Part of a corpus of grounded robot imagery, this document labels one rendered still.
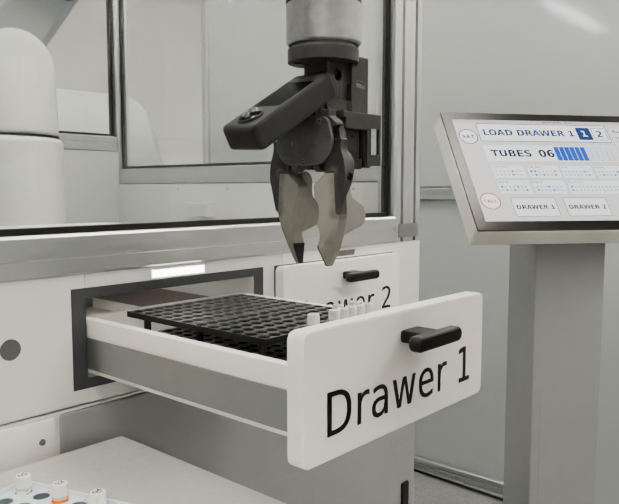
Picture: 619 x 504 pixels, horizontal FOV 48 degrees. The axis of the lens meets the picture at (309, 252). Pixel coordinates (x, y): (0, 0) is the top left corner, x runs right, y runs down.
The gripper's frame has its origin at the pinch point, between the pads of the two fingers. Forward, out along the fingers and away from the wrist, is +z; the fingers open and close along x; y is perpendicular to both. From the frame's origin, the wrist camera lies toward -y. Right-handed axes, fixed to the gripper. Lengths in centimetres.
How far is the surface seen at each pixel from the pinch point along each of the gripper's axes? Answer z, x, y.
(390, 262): 6.3, 21.1, 44.7
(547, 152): -14, 13, 89
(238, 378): 10.2, -1.8, -11.3
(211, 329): 7.7, 6.6, -7.2
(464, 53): -52, 74, 164
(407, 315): 5.3, -10.8, 1.4
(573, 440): 47, 7, 93
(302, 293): 9.0, 21.1, 22.5
